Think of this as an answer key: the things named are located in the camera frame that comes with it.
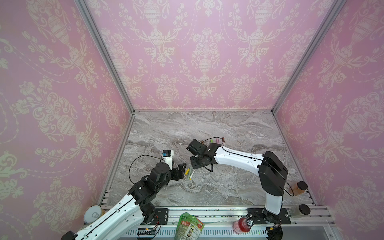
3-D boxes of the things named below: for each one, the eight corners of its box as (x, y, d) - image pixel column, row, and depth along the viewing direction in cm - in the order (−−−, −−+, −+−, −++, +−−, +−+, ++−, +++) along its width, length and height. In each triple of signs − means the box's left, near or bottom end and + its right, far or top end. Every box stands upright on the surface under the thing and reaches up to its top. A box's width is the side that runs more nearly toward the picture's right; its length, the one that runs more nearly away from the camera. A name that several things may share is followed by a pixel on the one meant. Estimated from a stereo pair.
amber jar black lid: (289, 194, 83) (299, 188, 75) (288, 186, 86) (298, 180, 77) (297, 196, 82) (308, 191, 74) (296, 188, 85) (307, 182, 76)
